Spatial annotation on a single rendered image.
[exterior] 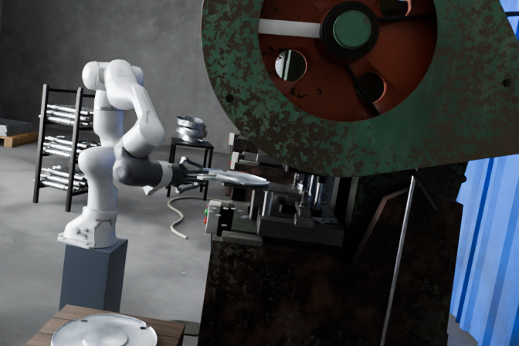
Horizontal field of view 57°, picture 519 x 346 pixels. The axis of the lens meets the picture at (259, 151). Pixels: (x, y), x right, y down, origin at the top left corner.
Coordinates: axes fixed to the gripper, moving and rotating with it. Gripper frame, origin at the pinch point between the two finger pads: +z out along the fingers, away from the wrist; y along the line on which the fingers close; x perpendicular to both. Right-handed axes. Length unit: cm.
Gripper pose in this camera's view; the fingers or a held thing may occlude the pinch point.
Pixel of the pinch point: (206, 176)
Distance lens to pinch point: 174.8
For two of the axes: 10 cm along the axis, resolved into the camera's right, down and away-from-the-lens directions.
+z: 5.8, 0.8, 8.1
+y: 2.0, -9.8, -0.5
